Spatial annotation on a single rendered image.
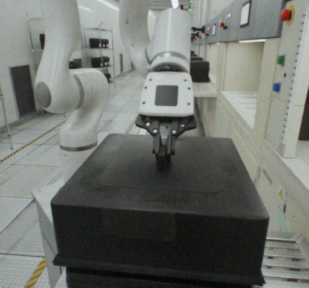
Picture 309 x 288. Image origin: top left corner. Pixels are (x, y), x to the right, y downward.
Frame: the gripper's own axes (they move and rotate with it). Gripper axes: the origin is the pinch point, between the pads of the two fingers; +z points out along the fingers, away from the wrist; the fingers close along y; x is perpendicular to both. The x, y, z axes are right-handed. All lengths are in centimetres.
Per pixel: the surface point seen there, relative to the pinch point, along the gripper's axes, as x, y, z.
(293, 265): 28.4, 30.0, 16.7
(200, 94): 174, 19, -131
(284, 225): 53, 38, 5
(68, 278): 0.8, -12.9, 21.3
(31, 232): 143, -100, 10
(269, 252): 30.8, 25.7, 14.4
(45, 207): 39, -40, 7
